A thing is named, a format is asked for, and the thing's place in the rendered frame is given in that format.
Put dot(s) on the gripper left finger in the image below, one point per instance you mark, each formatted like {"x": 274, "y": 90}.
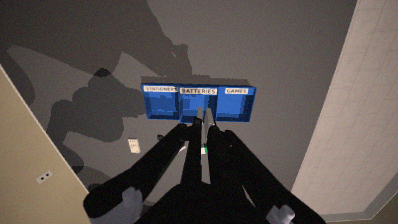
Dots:
{"x": 120, "y": 199}

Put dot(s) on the blue rack of three labelled bins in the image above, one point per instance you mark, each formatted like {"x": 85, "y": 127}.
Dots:
{"x": 228, "y": 103}

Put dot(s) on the cream domino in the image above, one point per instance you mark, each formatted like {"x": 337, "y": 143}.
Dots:
{"x": 134, "y": 145}

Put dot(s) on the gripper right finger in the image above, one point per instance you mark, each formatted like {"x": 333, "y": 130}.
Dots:
{"x": 270, "y": 197}

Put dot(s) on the green and white eraser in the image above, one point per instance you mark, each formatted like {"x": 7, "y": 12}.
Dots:
{"x": 203, "y": 149}

